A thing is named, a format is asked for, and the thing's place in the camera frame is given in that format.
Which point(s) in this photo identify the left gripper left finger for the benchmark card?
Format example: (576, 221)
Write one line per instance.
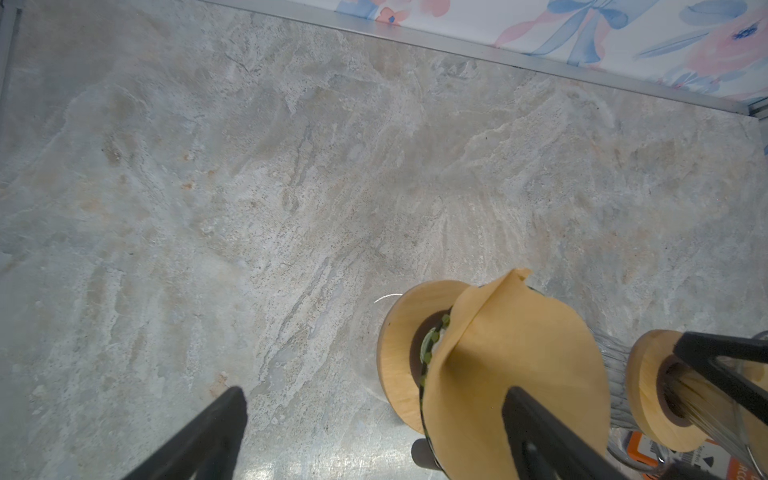
(206, 448)

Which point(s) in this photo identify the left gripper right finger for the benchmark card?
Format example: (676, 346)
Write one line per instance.
(542, 447)

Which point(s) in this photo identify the brown paper coffee filter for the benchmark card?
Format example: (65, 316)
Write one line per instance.
(501, 335)

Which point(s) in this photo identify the green glass dripper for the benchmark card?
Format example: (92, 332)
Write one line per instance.
(430, 334)

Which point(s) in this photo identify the orange coffee filter pack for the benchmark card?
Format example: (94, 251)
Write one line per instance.
(708, 457)

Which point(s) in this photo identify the grey glass dripper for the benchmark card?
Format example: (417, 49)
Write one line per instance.
(695, 402)

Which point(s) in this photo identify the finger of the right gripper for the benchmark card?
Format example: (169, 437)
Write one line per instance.
(702, 351)

